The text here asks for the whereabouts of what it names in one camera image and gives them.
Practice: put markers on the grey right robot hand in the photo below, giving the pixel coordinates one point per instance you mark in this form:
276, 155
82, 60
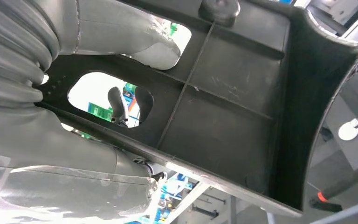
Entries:
58, 173

